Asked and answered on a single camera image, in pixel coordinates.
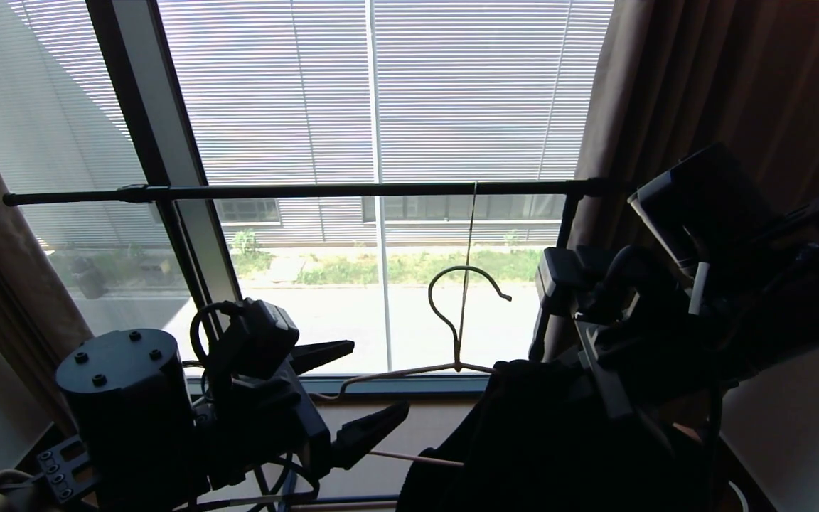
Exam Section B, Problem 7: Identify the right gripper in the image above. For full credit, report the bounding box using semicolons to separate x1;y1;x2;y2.
573;299;724;422

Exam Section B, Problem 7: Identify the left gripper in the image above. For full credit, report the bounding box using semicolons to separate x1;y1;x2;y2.
207;340;411;491

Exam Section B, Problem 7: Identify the pink clothes hanger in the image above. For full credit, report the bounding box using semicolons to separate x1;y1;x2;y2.
314;265;513;469
454;181;480;351

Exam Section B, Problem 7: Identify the black garment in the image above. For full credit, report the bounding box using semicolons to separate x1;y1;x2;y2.
395;359;712;512

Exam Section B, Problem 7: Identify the black clothes rack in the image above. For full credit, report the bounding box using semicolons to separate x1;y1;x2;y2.
3;178;616;512

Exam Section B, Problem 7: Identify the window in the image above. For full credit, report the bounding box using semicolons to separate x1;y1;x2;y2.
0;0;616;399

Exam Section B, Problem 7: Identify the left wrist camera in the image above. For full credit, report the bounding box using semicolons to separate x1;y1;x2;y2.
221;299;301;379

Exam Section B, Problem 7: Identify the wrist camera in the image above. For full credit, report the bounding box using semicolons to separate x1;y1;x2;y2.
534;245;620;319
221;299;301;379

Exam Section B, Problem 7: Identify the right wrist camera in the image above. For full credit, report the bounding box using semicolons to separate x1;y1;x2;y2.
534;245;620;319

